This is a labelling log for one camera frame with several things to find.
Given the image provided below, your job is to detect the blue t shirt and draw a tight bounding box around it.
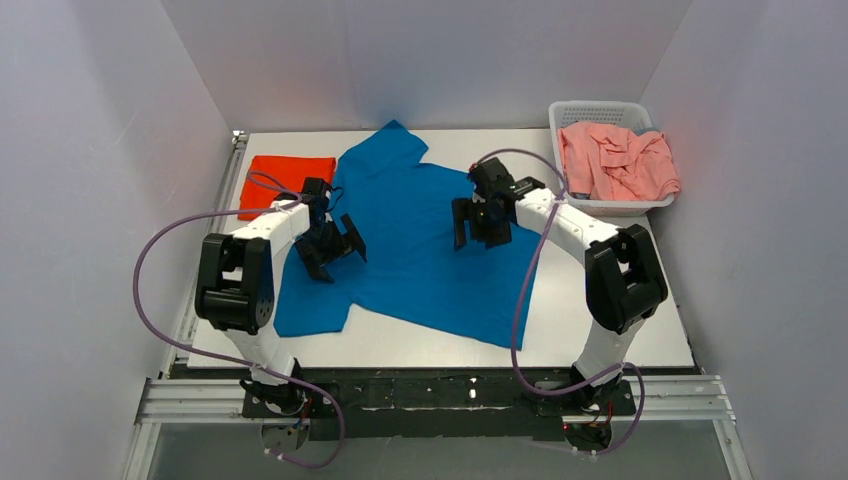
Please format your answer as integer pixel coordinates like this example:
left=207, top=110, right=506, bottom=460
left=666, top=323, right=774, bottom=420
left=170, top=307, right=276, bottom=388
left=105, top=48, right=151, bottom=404
left=274, top=122, right=539, bottom=347

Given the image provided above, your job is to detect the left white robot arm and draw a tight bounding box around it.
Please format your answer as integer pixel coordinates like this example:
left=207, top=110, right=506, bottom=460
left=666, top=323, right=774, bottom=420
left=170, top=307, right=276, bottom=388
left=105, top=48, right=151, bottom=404
left=194, top=177, right=366, bottom=407

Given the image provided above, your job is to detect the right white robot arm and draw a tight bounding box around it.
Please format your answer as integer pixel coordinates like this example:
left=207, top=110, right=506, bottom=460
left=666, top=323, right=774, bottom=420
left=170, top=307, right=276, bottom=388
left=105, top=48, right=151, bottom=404
left=451, top=157, right=669, bottom=408

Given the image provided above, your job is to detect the folded orange t shirt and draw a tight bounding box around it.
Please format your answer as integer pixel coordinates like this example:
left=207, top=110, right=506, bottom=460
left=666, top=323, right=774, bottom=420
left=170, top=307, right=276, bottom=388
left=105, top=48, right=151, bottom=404
left=239, top=155, right=337, bottom=210

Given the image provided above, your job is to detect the pink t shirt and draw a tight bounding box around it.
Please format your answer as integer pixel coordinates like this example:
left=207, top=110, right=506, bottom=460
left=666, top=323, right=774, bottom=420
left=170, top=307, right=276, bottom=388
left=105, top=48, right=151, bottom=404
left=556, top=121, right=681, bottom=202

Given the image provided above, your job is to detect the white plastic basket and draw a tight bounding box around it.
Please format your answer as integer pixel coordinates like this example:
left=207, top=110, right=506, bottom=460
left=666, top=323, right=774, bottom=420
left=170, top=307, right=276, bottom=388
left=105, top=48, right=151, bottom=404
left=548, top=100, right=678, bottom=216

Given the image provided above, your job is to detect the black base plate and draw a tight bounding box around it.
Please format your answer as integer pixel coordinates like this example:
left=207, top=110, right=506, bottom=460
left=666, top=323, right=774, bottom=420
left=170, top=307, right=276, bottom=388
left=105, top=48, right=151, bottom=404
left=239, top=369, right=636, bottom=441

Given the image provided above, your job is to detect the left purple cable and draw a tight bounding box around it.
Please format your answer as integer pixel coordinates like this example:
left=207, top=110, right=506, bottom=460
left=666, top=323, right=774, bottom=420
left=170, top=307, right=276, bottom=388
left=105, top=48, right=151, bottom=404
left=133, top=170, right=347, bottom=470

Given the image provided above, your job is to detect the aluminium frame rail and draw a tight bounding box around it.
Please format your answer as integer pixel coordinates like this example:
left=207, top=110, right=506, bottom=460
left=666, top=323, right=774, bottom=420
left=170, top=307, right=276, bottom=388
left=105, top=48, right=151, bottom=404
left=135, top=131, right=753, bottom=480

